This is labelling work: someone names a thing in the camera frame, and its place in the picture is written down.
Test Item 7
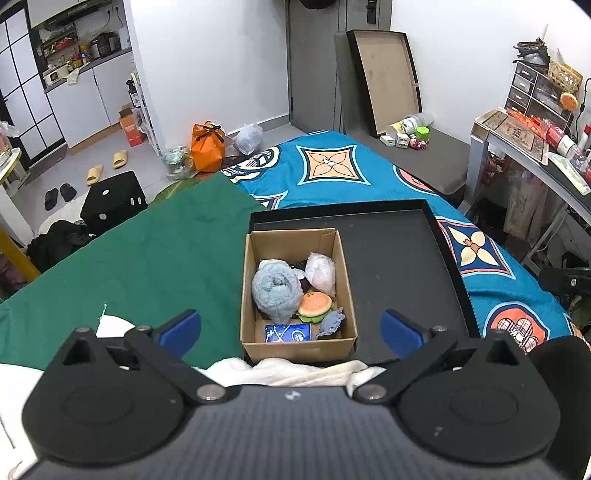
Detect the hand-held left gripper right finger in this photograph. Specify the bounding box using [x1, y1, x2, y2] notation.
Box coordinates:
[353, 308, 519, 405]

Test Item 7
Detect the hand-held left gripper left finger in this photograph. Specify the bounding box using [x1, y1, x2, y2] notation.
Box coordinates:
[62, 309, 228, 407]

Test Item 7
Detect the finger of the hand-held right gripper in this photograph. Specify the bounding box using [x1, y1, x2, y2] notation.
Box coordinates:
[538, 265, 591, 302]

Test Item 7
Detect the black shallow tray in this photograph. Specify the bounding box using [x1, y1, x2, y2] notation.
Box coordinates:
[248, 198, 482, 365]

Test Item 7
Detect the burger plush toy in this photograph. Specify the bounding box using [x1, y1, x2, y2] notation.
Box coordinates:
[297, 292, 333, 325]

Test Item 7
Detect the clear bag of white filling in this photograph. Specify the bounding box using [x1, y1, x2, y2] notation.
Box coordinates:
[305, 252, 337, 298]

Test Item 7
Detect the fluffy grey-blue plush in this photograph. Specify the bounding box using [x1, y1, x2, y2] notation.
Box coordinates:
[252, 265, 303, 324]

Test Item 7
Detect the brown cardboard box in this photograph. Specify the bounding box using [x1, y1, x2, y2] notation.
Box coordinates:
[239, 227, 360, 365]

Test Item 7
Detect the blue tissue packet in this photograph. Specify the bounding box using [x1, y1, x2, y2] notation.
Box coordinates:
[264, 322, 312, 344]

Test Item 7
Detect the green cloth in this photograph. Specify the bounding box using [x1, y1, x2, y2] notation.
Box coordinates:
[0, 174, 269, 372]

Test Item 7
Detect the cream tote bag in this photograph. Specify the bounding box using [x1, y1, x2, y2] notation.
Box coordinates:
[503, 173, 548, 241]

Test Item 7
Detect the white fleece blanket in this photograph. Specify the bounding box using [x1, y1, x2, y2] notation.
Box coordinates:
[0, 316, 386, 462]

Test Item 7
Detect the green printed plastic packet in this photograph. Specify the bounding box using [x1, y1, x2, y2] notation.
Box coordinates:
[547, 152, 591, 195]

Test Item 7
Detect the black rounded object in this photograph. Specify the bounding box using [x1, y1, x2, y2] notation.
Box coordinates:
[526, 336, 591, 480]

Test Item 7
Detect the red basket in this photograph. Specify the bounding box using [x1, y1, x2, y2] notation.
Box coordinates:
[480, 152, 511, 188]

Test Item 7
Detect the blue patterned blanket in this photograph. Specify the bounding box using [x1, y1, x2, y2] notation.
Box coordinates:
[221, 130, 578, 354]

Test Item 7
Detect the red label plastic bottle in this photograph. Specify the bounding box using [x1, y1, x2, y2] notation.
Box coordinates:
[545, 122, 591, 163]

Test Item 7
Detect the black dice stool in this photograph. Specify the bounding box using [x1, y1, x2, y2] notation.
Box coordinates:
[80, 171, 148, 236]

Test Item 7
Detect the grey desk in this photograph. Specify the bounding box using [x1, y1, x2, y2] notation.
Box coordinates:
[465, 108, 591, 278]

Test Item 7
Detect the black bag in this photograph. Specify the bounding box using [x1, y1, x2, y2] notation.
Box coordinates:
[27, 220, 93, 273]

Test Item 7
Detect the brown printed board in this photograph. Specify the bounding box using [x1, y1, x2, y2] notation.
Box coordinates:
[475, 111, 550, 162]

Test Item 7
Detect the yellow-legged table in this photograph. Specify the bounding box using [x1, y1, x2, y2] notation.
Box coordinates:
[0, 148, 42, 282]

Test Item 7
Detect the orange gift bag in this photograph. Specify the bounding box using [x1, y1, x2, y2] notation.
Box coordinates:
[191, 121, 227, 174]

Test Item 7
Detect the grey drawer organizer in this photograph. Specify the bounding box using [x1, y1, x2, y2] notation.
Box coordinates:
[505, 60, 571, 118]

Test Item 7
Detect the white plastic bag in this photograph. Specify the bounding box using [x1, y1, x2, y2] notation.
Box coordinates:
[235, 122, 264, 155]

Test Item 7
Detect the woven bamboo basket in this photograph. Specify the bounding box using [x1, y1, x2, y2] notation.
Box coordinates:
[547, 60, 583, 95]

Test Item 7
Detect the orange cardboard box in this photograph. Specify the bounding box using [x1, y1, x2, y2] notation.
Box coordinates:
[119, 104, 146, 147]

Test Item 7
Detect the white kitchen cabinet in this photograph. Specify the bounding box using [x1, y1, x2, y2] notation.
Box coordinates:
[28, 0, 144, 148]

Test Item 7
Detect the grey door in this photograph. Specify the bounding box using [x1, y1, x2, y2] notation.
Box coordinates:
[285, 0, 393, 134]

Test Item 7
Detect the black-framed sliding door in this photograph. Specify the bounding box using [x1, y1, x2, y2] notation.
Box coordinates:
[0, 0, 68, 169]

